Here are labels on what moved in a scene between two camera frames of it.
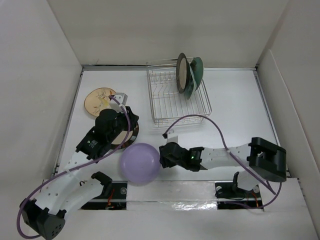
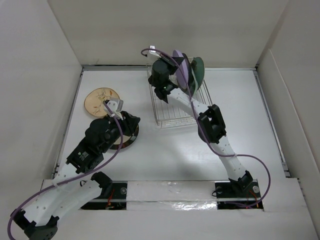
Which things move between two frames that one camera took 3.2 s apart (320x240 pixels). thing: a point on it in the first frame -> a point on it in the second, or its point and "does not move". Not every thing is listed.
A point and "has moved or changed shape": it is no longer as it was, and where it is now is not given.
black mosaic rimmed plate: [118, 141] does not move
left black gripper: [133, 117] does not move
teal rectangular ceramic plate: [192, 87] does not move
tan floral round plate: [98, 99] does not move
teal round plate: [197, 67] does not move
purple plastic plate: [140, 163] -> [180, 79]
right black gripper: [165, 161] -> [173, 65]
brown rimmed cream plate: [182, 72] has moved or changed shape
